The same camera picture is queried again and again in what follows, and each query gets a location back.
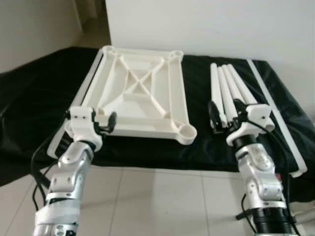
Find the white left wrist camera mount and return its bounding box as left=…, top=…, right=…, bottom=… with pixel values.
left=64, top=106, right=105, bottom=151

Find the white plastic table leg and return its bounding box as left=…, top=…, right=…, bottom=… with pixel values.
left=217, top=64, right=242, bottom=121
left=210, top=63, right=228, bottom=127
left=228, top=63, right=276, bottom=132
left=224, top=64, right=254, bottom=106

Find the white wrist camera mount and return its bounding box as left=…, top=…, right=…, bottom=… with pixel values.
left=226, top=103, right=274, bottom=146
left=64, top=106, right=105, bottom=151

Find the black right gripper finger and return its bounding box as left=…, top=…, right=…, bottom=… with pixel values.
left=231, top=98, right=249, bottom=123
left=208, top=100, right=222, bottom=129

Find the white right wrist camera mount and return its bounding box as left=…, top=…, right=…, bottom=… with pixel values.
left=226, top=103, right=274, bottom=146

